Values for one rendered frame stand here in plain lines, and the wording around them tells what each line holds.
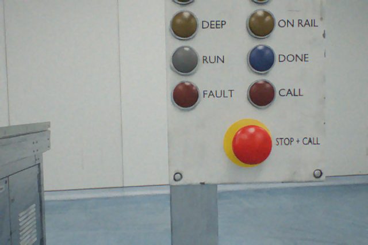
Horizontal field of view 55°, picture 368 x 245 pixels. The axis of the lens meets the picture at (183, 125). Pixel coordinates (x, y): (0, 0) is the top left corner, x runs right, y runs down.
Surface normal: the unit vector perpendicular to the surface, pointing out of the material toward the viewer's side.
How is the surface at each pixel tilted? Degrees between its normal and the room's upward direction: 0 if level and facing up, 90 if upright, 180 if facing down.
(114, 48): 90
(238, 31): 90
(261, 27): 93
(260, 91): 89
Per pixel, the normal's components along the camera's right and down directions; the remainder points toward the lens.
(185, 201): 0.03, 0.05
